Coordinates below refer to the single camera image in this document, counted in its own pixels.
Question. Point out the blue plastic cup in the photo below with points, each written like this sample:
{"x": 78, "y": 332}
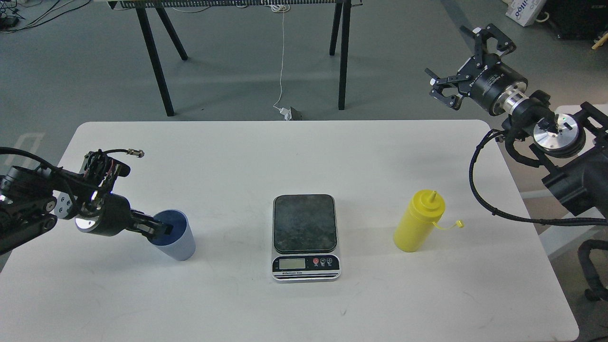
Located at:
{"x": 179, "y": 243}

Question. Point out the digital kitchen scale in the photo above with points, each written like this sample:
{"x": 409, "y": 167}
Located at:
{"x": 305, "y": 245}

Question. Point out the white side table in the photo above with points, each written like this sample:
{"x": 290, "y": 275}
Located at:
{"x": 576, "y": 158}

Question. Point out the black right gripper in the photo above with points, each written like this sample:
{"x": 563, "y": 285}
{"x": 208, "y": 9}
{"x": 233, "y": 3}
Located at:
{"x": 494, "y": 85}

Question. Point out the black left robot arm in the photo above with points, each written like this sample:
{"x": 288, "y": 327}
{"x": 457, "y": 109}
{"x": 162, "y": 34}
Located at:
{"x": 33, "y": 200}

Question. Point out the white cardboard box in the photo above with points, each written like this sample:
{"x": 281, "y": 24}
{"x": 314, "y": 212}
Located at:
{"x": 526, "y": 12}

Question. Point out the yellow squeeze bottle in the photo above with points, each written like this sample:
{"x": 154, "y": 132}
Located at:
{"x": 425, "y": 209}

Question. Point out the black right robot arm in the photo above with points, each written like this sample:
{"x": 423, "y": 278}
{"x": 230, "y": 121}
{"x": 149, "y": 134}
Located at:
{"x": 523, "y": 113}

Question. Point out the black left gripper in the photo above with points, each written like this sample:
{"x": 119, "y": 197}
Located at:
{"x": 117, "y": 215}

